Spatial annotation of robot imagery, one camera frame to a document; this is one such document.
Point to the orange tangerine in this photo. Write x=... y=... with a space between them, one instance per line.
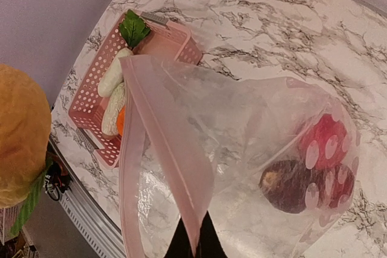
x=121 y=121

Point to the red apple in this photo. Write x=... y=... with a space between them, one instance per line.
x=321 y=145

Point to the clear zip top bag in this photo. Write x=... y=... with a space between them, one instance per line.
x=196 y=141

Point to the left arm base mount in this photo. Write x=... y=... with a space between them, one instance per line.
x=57 y=179

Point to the front aluminium rail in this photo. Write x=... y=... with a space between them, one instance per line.
x=100 y=232

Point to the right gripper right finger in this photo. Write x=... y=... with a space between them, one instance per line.
x=209 y=245

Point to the white radish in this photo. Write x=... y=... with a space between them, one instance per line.
x=113 y=76

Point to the red strawberry fruit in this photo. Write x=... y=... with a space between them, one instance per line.
x=335 y=185

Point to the dark purple beet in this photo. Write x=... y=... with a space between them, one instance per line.
x=284 y=184

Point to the green lettuce leaf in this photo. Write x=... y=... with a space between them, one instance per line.
x=133 y=29

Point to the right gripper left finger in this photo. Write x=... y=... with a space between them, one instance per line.
x=180 y=245

